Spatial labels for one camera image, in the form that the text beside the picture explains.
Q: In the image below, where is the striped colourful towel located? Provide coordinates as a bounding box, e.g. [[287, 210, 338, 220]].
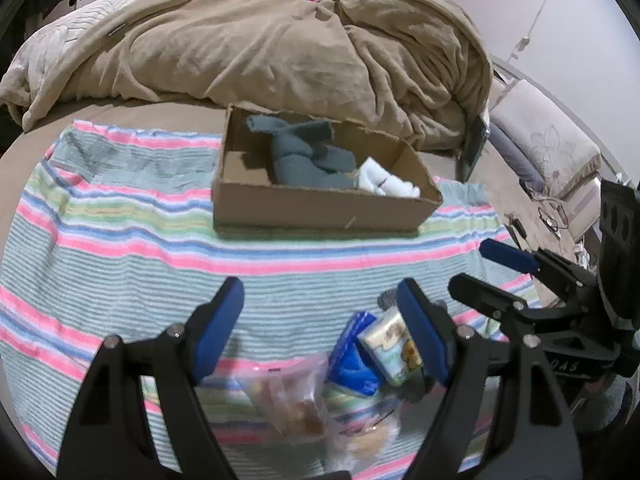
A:
[[1, 120, 540, 479]]

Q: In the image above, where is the brown cardboard box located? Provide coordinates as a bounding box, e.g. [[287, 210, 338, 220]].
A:
[[213, 106, 442, 232]]

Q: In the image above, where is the white patterned quilt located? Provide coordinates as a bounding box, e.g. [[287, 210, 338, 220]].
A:
[[1, 0, 131, 122]]

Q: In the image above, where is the beige blanket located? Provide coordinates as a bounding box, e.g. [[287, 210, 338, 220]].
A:
[[18, 0, 492, 151]]

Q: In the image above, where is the cable on bed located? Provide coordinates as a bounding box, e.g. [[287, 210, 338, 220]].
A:
[[504, 196, 572, 241]]

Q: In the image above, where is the black phone on stand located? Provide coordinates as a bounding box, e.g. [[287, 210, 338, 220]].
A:
[[456, 115, 490, 183]]

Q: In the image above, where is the grey sock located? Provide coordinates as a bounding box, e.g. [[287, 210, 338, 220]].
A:
[[245, 115, 356, 191]]

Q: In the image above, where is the beige embroidered pillow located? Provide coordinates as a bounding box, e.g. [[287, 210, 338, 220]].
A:
[[490, 79, 601, 198]]

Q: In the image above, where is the white sock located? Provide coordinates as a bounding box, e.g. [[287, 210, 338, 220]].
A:
[[356, 157, 421, 198]]

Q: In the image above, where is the clear plastic snack bag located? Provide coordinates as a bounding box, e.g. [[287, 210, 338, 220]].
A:
[[235, 353, 331, 444]]

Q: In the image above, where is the blue tissue pack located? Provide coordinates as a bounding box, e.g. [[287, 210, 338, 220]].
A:
[[326, 311, 383, 398]]

